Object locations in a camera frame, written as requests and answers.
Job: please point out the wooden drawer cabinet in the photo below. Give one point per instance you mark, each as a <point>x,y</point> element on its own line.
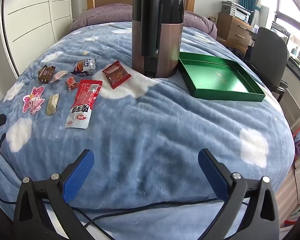
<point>233,32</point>

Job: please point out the small red orange candy bar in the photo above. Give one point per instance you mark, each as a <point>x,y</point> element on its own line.
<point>71,83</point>

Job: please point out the brown nutritious snack bag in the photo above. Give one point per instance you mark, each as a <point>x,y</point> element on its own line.
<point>45,74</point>

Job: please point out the pink cartoon shaped packet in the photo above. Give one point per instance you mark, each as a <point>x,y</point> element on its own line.
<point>34,100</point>

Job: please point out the purple duvet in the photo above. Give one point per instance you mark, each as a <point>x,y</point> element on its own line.
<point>119,12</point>

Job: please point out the olive green snack packet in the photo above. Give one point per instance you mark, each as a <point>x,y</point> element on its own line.
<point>52,104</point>

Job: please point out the green tray box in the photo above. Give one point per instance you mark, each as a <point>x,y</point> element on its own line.
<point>213,78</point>

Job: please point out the white wardrobe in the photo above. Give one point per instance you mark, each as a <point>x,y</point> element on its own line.
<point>32,26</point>

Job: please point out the pink striped candy packet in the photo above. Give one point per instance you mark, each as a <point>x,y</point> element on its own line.
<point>59,75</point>

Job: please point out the blue cloud blanket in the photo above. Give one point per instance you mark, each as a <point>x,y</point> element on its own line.
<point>145,135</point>

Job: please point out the blue white chip snack bag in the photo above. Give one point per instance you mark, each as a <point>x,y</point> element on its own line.
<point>86,67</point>

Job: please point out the brown black electric kettle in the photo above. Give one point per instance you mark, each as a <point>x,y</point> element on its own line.
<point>157,28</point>

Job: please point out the large red white snack pouch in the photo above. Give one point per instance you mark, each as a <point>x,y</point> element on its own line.
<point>80,112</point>

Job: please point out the dark red noodle snack packet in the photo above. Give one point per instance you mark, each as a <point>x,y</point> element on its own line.
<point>116,74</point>

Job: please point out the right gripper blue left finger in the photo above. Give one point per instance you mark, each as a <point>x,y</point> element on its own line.
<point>75,174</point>

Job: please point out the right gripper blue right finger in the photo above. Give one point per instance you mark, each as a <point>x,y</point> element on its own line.
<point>217,174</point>

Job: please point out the grey office chair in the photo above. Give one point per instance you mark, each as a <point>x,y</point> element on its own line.
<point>267,58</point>

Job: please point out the grey printer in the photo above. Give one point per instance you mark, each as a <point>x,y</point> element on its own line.
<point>236,10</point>

